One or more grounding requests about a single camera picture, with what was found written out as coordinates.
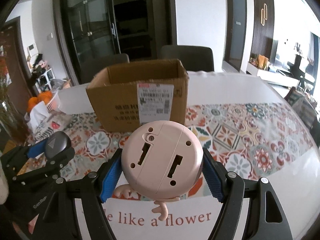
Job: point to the dark chair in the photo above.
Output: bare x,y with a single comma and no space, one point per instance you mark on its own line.
193,58
93,66

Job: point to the dark grey oval mouse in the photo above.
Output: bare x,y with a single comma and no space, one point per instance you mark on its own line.
56,143

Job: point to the white basket of oranges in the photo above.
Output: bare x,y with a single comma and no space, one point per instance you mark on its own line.
49,98

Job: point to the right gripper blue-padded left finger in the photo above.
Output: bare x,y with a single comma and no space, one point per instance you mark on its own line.
94,190

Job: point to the pink round deer toy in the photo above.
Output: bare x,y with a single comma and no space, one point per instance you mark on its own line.
161,160

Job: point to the dark chair left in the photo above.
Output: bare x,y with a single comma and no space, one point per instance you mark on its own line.
93,66

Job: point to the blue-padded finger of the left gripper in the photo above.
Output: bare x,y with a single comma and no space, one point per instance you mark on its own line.
16,158

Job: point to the patterned tissue pouch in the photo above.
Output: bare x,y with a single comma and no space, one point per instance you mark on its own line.
43,124

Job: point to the white shelf with clutter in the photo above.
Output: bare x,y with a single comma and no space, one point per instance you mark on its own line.
41,73

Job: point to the brown door with red poster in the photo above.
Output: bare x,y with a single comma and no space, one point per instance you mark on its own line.
15,91

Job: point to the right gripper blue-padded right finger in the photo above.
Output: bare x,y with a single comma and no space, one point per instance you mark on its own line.
228,189

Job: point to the dark chair right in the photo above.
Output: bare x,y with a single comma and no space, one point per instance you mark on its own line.
193,58

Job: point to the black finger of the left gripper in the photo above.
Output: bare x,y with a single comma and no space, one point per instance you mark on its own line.
51,168

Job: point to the person's left hand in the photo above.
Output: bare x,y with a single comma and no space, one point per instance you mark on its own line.
31,224

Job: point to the patterned tile table mat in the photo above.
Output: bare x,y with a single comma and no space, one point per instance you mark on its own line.
252,139

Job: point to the brown cardboard box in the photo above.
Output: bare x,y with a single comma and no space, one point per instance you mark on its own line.
128,95

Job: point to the dark glass cabinet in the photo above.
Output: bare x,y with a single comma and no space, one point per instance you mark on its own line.
89,30

